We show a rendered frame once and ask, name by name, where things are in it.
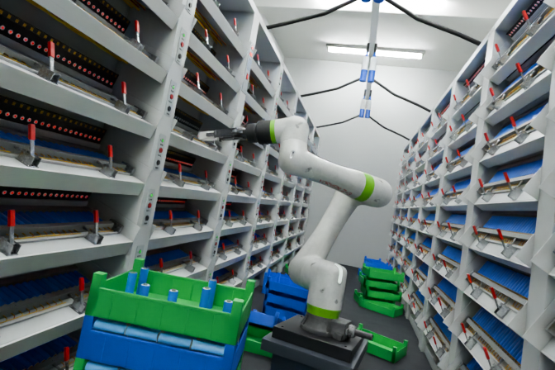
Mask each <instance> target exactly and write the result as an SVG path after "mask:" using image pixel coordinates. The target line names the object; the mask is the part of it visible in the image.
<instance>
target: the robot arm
mask: <svg viewBox="0 0 555 370"><path fill-rule="evenodd" d="M308 135H309V126H308V124H307V122H306V121H305V120H304V119H303V118H302V117H300V116H289V117H286V118H282V119H277V120H266V121H265V118H264V119H263V120H262V121H258V122H257V123H252V124H248V125H247V126H246V129H243V128H238V129H237V127H235V128H230V129H221V130H216V129H214V131H203V132H198V139H199V140H202V141H211V140H219V142H221V140H223V141H225V140H246V139H247V141H248V142H249V143H259V144H260V145H263V148H264V149H266V145H269V144H280V150H279V156H278V164H279V167H280V169H281V170H282V171H283V172H284V173H286V174H289V175H293V176H297V177H301V178H306V179H309V180H311V181H314V182H317V183H320V184H323V185H325V186H327V187H331V188H333V189H334V190H336V191H335V193H334V196H333V198H332V200H331V202H330V204H329V206H328V208H327V210H326V212H325V214H324V215H323V217H322V218H321V220H320V222H319V224H318V226H317V227H316V228H315V230H314V231H313V233H312V234H311V236H310V238H309V239H308V240H307V241H306V243H305V244H304V245H303V247H302V248H301V249H300V251H299V252H298V253H297V254H296V256H295V257H294V258H293V259H292V261H291V262H290V263H289V266H288V274H289V277H290V279H291V280H292V281H293V282H294V283H295V284H296V285H297V286H299V287H303V288H305V289H307V290H309V292H308V297H307V302H306V304H307V309H306V314H305V317H304V318H303V320H302V321H301V324H300V327H301V328H302V329H303V330H304V331H306V332H309V333H311V334H315V335H319V336H322V337H327V338H334V339H336V340H338V341H345V340H346V339H348V338H349V337H351V338H354V337H355V336H358V337H361V338H364V339H368V340H371V341H372V337H373V334H369V333H367V332H364V331H361V330H357V327H356V326H355V325H352V321H351V320H346V319H344V318H340V317H339V314H340V312H341V310H342V305H343V299H344V290H345V284H346V279H347V270H346V268H345V267H343V266H341V265H339V264H337V263H334V262H330V261H328V260H326V258H327V256H328V254H329V252H330V250H331V248H332V246H333V244H334V242H335V240H336V238H337V237H338V235H339V232H340V231H341V230H342V229H343V227H344V225H345V223H346V222H347V220H348V219H349V217H350V216H351V215H352V213H353V212H354V210H355V209H356V208H357V206H371V207H376V208H379V207H383V206H385V205H387V204H388V203H389V202H390V200H391V198H392V189H391V186H390V184H389V183H388V182H387V181H385V180H383V179H381V178H378V177H375V176H372V175H371V174H368V173H363V172H360V171H359V170H356V169H352V168H347V167H344V166H341V165H338V164H335V163H332V162H330V161H328V160H326V159H322V158H321V157H319V156H317V155H313V154H312V153H310V152H308V150H307V143H308Z"/></svg>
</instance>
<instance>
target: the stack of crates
mask: <svg viewBox="0 0 555 370"><path fill-rule="evenodd" d="M269 289H270V291H269ZM308 292H309V290H307V289H305V288H303V287H299V286H297V285H296V284H295V283H294V282H293V281H292V280H291V279H289V278H285V277H281V273H277V276H276V277H274V278H272V277H271V276H268V281H267V286H266V292H265V297H264V302H263V311H262V313H264V314H266V315H271V316H275V312H279V313H280V314H279V317H278V318H280V319H282V317H283V316H284V317H286V320H287V319H290V318H292V317H293V316H295V315H303V316H305V314H306V309H307V304H306V302H307V297H308Z"/></svg>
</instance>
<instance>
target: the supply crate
mask: <svg viewBox="0 0 555 370"><path fill-rule="evenodd" d="M144 264H145V259H141V258H137V259H135V260H134V264H133V268H132V269H131V270H129V271H127V272H125V273H122V274H119V275H117V276H115V277H111V278H109V279H107V273H104V272H96V273H94V274H93V276H92V283H91V287H90V291H89V295H88V302H87V306H86V310H85V313H84V315H90V316H95V317H99V318H103V319H108V320H114V321H119V322H123V323H127V324H132V325H138V326H143V327H147V328H151V329H156V330H162V331H167V332H171V333H175V334H182V335H186V336H191V337H195V338H199V339H206V340H210V341H215V342H219V343H223V344H230V345H234V346H236V344H237V342H238V340H239V337H240V335H241V333H242V331H243V328H244V326H245V324H246V322H247V320H248V318H249V315H250V312H251V306H252V302H253V297H254V288H255V283H256V281H255V280H252V279H248V280H247V282H246V288H245V289H244V288H240V287H232V286H227V285H223V284H219V283H217V284H216V291H215V296H214V301H213V306H212V308H211V309H207V308H203V307H199V304H200V300H201V295H202V288H203V287H208V284H209V282H206V281H202V280H197V279H193V278H189V277H180V276H176V275H172V274H167V273H160V272H155V271H150V270H149V273H148V277H147V282H146V283H148V284H149V285H150V287H149V295H148V296H141V295H137V294H136V290H137V286H138V281H139V277H140V270H141V268H143V267H144ZM129 272H137V278H136V282H135V289H134V293H129V292H125V289H126V283H127V278H128V274H129ZM170 289H176V290H178V298H177V302H174V301H168V292H169V290H170ZM225 300H231V301H233V304H232V308H231V313H228V312H224V311H222V310H223V305H224V301H225Z"/></svg>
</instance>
